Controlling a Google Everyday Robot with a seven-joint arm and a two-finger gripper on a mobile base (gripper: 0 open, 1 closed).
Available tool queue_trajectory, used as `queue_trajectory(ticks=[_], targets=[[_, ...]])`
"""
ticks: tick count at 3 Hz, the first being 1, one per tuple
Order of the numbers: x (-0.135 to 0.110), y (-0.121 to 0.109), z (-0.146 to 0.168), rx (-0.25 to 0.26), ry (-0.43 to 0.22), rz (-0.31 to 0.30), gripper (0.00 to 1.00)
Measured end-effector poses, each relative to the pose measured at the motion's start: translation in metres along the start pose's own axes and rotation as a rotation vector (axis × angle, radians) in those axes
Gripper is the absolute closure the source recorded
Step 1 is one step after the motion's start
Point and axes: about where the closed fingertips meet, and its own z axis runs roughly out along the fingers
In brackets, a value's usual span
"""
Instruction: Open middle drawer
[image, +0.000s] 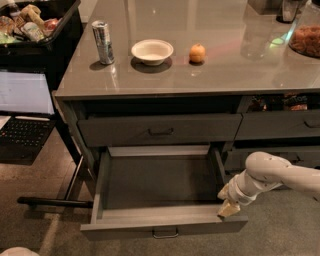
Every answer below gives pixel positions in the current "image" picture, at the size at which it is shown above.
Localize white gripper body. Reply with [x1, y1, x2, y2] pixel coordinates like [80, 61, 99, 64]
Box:
[228, 173, 257, 206]

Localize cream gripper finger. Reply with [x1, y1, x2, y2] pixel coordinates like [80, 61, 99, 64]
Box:
[217, 184, 229, 200]
[218, 199, 241, 217]

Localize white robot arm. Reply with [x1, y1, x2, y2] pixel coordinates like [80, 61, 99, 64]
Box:
[218, 152, 320, 217]

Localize snack bags in drawer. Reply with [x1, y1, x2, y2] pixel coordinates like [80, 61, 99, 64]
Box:
[248, 94, 308, 112]

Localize grey drawer cabinet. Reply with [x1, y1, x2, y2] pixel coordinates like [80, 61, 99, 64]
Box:
[53, 0, 320, 202]

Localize open black laptop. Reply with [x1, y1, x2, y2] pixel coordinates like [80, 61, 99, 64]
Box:
[0, 70, 55, 165]

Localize orange fruit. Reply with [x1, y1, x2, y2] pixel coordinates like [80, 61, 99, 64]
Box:
[189, 43, 206, 63]

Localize white paper bowl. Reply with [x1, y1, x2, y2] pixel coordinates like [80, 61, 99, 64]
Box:
[131, 39, 174, 66]

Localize glass jar of snacks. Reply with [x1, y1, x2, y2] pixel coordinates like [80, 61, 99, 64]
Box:
[289, 0, 320, 58]

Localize dark object on counter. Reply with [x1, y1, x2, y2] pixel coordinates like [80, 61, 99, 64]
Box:
[276, 0, 304, 24]

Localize silver drink can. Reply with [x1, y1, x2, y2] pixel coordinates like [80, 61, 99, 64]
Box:
[91, 20, 114, 65]

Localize white object bottom corner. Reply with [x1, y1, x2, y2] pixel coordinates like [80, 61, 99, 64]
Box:
[0, 247, 39, 256]

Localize black bin of snacks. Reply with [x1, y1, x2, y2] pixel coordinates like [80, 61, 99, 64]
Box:
[0, 0, 83, 72]

